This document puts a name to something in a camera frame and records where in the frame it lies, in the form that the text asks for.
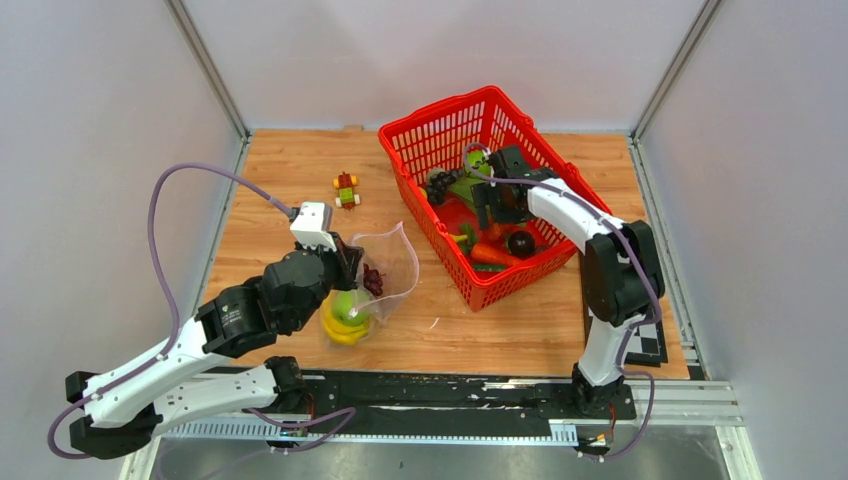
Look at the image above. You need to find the green toy lettuce leaf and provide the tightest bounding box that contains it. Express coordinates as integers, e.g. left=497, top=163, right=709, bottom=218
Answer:
left=448, top=176, right=487, bottom=213

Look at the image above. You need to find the red plastic shopping basket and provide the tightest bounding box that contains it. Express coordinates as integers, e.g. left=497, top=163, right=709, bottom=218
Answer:
left=378, top=86, right=609, bottom=311

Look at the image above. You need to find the black toy grape bunch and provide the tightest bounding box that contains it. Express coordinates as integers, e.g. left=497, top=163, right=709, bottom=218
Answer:
left=424, top=168, right=463, bottom=206

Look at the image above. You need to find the green toy cucumber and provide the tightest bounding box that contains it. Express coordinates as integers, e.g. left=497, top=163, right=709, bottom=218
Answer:
left=452, top=223, right=509, bottom=273

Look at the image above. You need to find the yellow toy banana bunch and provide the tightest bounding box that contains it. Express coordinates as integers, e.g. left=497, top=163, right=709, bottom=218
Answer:
left=320, top=305, right=371, bottom=346

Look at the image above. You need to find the purple toy grape bunch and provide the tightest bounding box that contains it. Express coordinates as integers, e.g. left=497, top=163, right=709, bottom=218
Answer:
left=362, top=263, right=384, bottom=298

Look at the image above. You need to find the purple cable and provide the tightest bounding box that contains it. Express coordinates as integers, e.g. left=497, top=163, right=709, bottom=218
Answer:
left=462, top=141, right=664, bottom=372
left=47, top=162, right=295, bottom=460

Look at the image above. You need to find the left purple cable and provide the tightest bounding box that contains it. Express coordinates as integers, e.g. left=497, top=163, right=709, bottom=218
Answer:
left=47, top=162, right=295, bottom=460

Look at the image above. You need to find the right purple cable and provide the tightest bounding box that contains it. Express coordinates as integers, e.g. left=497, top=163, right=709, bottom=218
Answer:
left=462, top=141, right=664, bottom=372

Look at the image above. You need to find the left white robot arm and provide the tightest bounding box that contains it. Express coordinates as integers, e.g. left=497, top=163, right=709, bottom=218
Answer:
left=65, top=233, right=365, bottom=459

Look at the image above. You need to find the dark purple toy plum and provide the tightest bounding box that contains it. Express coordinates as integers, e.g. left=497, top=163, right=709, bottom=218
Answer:
left=507, top=230, right=536, bottom=259

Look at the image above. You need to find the colourful toy block car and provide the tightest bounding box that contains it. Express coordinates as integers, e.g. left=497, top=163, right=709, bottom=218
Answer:
left=333, top=172, right=361, bottom=210

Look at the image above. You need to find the green toy apple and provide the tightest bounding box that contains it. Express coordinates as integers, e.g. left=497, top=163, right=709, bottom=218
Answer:
left=330, top=290, right=372, bottom=327

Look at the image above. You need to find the black white checkerboard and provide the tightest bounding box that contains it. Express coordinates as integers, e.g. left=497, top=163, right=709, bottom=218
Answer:
left=624, top=321, right=669, bottom=368

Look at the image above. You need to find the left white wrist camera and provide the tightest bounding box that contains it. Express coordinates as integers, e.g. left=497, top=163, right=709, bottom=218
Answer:
left=290, top=201, right=336, bottom=251

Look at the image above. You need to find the clear zip top bag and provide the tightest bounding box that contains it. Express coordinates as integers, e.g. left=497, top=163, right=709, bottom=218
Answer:
left=319, top=222, right=420, bottom=347

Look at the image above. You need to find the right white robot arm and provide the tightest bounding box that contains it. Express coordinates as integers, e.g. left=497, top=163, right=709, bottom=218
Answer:
left=462, top=142, right=665, bottom=418

